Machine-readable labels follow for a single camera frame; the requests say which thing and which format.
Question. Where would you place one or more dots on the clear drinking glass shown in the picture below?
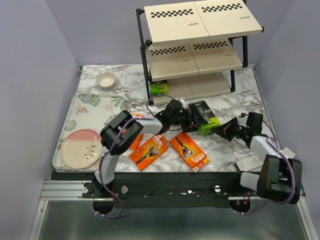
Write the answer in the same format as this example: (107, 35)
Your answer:
(84, 95)

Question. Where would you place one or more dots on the aluminium black mounting rail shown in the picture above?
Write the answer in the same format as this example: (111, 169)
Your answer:
(168, 190)

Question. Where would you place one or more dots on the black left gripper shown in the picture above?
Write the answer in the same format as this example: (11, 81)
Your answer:
(195, 119)

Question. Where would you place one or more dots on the orange Gillette Fusion5 box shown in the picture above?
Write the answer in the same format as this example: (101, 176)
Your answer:
(136, 142)

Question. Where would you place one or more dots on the white paper card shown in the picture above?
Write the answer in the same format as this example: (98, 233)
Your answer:
(253, 163)

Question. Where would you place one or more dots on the white bowl orange rim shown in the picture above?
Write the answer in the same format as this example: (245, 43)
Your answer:
(106, 80)

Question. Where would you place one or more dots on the white leaf-print tray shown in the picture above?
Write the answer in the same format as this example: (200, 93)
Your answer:
(92, 116)

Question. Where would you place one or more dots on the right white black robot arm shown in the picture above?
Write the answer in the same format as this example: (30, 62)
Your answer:
(272, 167)

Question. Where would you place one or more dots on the black green razor box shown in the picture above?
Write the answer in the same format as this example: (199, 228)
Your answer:
(208, 120)
(158, 88)

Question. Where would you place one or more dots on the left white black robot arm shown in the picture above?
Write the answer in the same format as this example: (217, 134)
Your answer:
(119, 134)

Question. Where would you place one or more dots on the pink white plate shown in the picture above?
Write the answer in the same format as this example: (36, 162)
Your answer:
(81, 149)

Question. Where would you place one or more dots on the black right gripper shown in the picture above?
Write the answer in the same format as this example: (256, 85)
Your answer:
(224, 130)

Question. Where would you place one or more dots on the beige black three-tier shelf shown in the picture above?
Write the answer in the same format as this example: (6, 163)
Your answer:
(196, 46)

